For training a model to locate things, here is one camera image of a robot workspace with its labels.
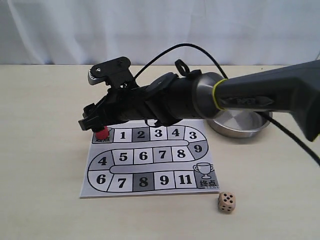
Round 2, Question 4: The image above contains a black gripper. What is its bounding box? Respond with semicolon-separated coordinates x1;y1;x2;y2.
78;86;155;132

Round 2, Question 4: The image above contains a red cylinder game piece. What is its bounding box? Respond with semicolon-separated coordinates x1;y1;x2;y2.
95;126;109;140

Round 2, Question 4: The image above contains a stainless steel round bowl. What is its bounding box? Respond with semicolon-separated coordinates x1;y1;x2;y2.
206;110;270;139

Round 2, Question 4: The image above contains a wooden die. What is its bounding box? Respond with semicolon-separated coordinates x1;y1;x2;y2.
217;192;236;214

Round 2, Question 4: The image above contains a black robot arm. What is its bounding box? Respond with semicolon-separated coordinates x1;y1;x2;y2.
79;57;320;141

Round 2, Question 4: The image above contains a paper number game board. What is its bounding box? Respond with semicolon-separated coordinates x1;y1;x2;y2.
80;119;220;198

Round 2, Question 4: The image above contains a white curtain backdrop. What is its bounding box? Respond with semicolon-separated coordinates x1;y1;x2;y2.
0;0;320;65

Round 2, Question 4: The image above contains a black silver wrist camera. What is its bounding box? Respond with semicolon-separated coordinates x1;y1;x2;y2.
88;56;139;90

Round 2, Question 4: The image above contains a black cable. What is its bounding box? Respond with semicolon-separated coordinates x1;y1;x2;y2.
133;43;320;167

